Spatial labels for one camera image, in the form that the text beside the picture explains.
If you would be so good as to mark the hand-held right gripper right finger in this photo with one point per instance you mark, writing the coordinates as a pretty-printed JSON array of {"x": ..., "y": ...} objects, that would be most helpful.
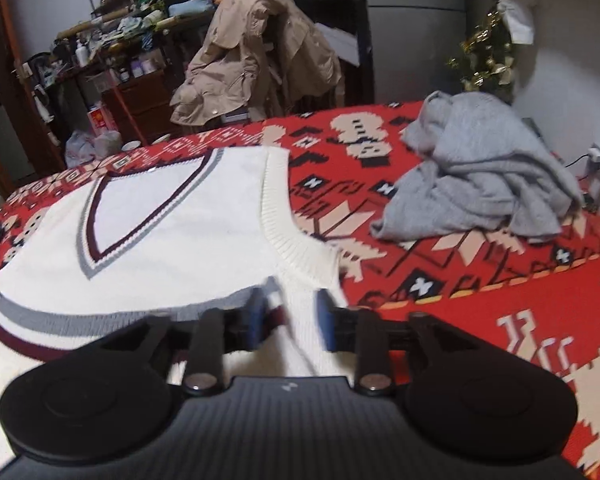
[{"x": 326, "y": 322}]

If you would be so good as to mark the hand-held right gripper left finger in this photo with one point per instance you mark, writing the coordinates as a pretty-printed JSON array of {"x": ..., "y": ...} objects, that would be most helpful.
[{"x": 256, "y": 322}]

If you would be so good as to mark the white knit vest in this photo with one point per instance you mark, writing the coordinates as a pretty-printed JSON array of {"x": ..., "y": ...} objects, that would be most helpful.
[{"x": 180, "y": 240}]

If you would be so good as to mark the red patterned blanket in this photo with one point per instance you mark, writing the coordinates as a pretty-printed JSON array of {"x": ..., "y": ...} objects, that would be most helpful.
[{"x": 455, "y": 270}]

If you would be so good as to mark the grey knit sweater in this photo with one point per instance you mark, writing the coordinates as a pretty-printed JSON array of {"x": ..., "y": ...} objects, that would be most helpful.
[{"x": 480, "y": 170}]

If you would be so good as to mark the white plastic bag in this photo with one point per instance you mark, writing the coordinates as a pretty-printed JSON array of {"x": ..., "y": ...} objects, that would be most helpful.
[{"x": 92, "y": 145}]

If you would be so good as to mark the wooden drawer cabinet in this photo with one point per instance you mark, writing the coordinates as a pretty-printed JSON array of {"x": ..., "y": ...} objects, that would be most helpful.
[{"x": 145, "y": 105}]

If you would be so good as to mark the red and white box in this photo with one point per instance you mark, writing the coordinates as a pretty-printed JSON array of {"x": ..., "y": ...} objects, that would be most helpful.
[{"x": 100, "y": 120}]

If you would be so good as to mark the beige jacket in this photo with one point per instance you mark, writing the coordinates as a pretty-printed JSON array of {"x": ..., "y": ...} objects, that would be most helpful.
[{"x": 240, "y": 60}]

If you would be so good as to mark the white cardboard box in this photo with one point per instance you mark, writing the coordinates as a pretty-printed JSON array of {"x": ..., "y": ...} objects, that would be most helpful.
[{"x": 337, "y": 42}]

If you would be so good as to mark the grey refrigerator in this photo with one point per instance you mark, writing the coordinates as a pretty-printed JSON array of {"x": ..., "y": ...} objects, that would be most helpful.
[{"x": 415, "y": 50}]

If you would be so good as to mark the small Christmas tree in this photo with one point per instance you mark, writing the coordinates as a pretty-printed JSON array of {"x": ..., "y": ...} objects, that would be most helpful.
[{"x": 485, "y": 60}]

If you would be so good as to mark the pale blue folded towel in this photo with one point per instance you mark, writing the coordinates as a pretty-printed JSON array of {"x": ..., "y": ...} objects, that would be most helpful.
[{"x": 192, "y": 7}]

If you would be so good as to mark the cluttered metal shelf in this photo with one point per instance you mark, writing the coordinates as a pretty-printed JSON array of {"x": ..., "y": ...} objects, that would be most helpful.
[{"x": 110, "y": 25}]

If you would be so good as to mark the white hanging cloth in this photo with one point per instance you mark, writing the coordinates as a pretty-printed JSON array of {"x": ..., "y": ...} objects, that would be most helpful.
[{"x": 517, "y": 22}]

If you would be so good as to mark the wooden door frame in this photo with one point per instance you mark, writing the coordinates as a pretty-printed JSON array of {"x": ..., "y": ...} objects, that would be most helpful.
[{"x": 15, "y": 85}]

